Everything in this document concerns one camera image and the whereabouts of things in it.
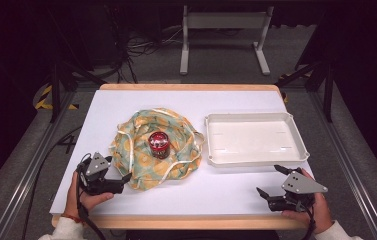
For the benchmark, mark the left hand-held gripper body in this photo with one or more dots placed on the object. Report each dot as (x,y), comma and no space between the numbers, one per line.
(101,185)

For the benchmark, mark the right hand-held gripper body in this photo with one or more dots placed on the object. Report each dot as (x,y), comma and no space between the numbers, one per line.
(297,186)

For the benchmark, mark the green yellow patterned cloth bag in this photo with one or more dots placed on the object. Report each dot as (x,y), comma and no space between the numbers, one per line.
(142,156)

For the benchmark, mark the person's left hand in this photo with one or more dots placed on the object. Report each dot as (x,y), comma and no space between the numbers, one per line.
(91,201)

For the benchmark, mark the person's right hand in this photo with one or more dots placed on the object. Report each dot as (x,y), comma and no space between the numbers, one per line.
(319,213)

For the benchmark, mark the white plastic tray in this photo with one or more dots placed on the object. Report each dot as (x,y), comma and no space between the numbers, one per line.
(254,140)

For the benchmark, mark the black metal stand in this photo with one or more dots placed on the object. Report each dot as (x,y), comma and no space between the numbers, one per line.
(327,90)
(56,90)

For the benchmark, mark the yellow black hazard tape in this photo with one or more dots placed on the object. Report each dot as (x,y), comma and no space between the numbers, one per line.
(44,100)

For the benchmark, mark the aluminium floor rail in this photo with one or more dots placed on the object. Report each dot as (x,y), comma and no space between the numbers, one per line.
(26,176)
(349,166)

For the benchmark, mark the white metal table frame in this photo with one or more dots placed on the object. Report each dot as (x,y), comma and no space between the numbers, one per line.
(224,20)

